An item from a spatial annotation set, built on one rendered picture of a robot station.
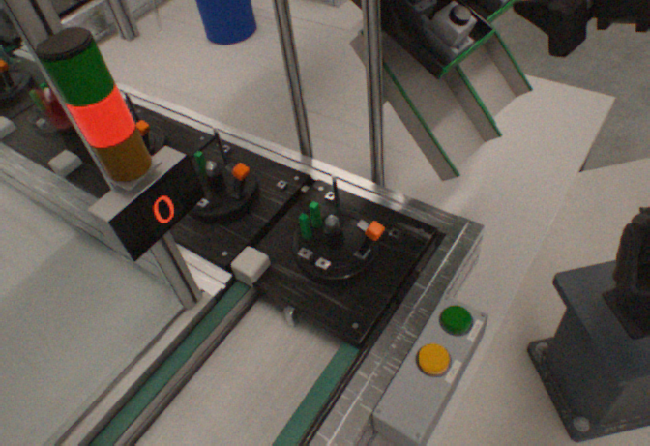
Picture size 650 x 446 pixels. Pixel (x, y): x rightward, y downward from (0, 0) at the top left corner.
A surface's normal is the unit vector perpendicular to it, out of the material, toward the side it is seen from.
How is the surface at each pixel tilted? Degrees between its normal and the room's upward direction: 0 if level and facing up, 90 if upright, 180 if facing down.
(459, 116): 45
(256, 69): 0
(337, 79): 0
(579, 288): 0
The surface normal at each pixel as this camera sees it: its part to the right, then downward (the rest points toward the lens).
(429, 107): 0.43, -0.15
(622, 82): -0.11, -0.68
